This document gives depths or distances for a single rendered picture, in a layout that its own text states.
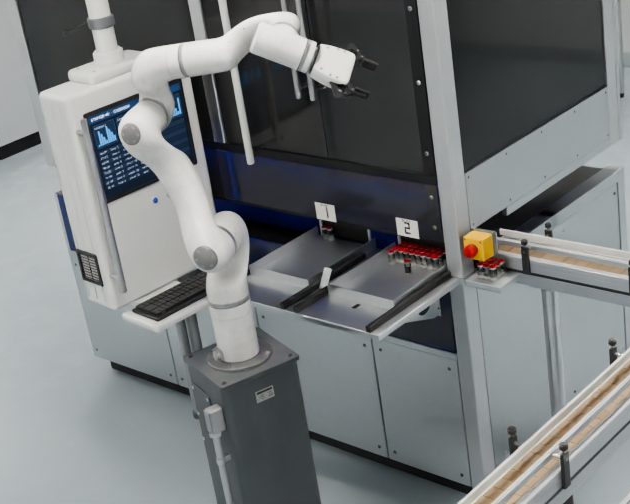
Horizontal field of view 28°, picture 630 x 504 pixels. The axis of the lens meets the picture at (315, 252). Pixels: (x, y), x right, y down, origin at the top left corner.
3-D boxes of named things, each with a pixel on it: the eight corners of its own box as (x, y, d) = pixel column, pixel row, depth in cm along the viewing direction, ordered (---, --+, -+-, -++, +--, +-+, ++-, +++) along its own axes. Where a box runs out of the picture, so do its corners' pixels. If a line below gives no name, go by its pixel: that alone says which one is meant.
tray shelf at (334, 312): (308, 237, 436) (307, 233, 435) (474, 273, 391) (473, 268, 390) (210, 295, 405) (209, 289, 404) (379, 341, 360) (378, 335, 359)
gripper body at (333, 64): (311, 49, 326) (351, 65, 328) (301, 80, 322) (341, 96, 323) (318, 34, 320) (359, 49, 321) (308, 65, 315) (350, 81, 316)
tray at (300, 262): (318, 235, 432) (316, 225, 431) (376, 247, 415) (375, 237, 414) (250, 275, 410) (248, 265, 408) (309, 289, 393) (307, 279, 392)
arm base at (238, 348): (226, 379, 352) (214, 321, 345) (196, 356, 368) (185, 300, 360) (284, 355, 360) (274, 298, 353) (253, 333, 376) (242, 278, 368)
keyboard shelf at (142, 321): (208, 263, 449) (207, 257, 448) (260, 280, 430) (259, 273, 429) (107, 315, 422) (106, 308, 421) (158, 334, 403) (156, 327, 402)
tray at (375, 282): (395, 251, 410) (394, 241, 409) (460, 265, 393) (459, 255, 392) (328, 294, 388) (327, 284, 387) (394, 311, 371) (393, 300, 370)
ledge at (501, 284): (490, 267, 393) (490, 261, 393) (526, 274, 385) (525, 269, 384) (465, 285, 384) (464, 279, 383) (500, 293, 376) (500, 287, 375)
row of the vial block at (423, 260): (396, 259, 404) (394, 246, 402) (441, 268, 393) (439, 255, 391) (392, 261, 403) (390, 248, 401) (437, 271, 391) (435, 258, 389)
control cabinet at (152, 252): (194, 245, 461) (152, 37, 429) (228, 255, 447) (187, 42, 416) (82, 300, 430) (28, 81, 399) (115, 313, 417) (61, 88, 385)
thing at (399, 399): (253, 281, 617) (222, 111, 582) (634, 378, 484) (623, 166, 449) (97, 373, 552) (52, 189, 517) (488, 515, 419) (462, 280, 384)
